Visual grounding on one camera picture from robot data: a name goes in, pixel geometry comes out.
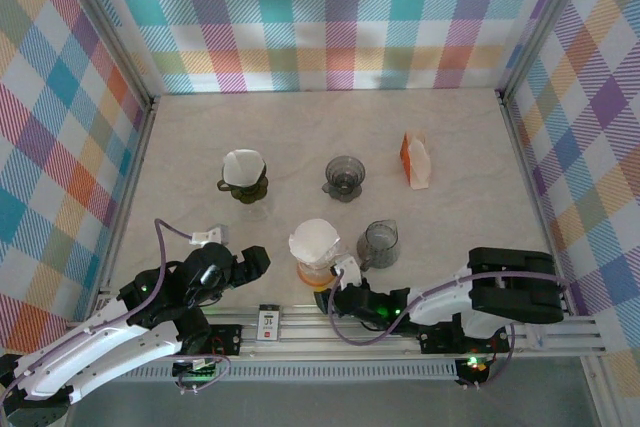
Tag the smoke grey coffee server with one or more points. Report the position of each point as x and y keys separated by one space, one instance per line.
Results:
x=380 y=247

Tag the olive green coffee dripper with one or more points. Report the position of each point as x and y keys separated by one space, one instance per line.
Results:
x=247 y=193

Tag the dark grey coffee dripper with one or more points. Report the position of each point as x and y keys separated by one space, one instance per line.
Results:
x=344 y=169

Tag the orange filter holder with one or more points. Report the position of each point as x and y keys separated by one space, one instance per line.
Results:
x=405 y=162

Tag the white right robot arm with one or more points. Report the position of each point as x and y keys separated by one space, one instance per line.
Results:
x=515 y=287

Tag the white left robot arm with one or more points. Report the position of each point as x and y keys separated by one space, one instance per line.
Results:
x=100 y=352

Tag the white label card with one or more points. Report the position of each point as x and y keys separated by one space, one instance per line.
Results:
x=269 y=324

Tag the small controller board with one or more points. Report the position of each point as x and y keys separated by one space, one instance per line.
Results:
x=475 y=367
x=192 y=372

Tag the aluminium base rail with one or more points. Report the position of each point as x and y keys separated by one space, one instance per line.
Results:
x=300 y=327

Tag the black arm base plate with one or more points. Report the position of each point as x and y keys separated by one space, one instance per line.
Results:
x=227 y=339
x=435 y=339

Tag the aluminium side rail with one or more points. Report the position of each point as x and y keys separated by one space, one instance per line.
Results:
x=132 y=167
x=530 y=172

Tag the aluminium frame post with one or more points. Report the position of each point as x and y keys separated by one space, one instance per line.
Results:
x=107 y=32
x=545 y=22

